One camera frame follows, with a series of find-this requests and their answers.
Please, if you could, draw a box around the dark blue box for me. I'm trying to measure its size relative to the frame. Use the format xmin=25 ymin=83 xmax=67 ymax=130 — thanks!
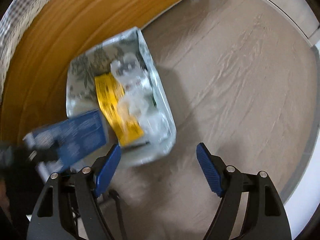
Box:
xmin=23 ymin=109 xmax=108 ymax=173

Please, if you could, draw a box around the yellow snack wrapper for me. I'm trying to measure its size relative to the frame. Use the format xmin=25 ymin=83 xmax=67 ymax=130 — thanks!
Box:
xmin=94 ymin=73 xmax=144 ymax=147

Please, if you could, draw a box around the clear plastic bag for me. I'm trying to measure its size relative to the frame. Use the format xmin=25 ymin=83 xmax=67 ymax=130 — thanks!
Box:
xmin=111 ymin=53 xmax=169 ymax=144

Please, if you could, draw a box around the floral trash bin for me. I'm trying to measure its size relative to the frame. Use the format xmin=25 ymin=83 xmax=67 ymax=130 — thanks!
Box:
xmin=66 ymin=27 xmax=176 ymax=167

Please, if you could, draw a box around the white built-in wardrobe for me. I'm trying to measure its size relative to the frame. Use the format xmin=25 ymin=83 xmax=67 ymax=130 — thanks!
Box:
xmin=262 ymin=0 xmax=319 ymax=46

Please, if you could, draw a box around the wooden bed frame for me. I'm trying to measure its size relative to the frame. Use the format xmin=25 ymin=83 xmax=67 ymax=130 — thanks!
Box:
xmin=1 ymin=0 xmax=179 ymax=143

